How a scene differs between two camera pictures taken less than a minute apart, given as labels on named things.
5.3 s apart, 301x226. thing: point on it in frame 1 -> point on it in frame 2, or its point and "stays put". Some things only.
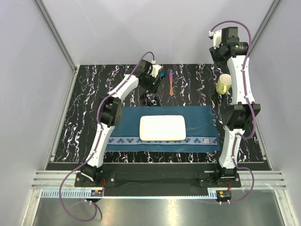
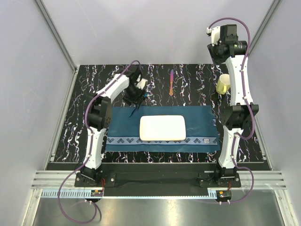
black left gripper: (151, 87) -> (136, 99)
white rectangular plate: (162, 127) stays put
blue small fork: (162, 75) -> (133, 111)
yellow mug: (224, 83) stays put
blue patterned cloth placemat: (164, 129) stays put
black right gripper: (212, 52) stays put
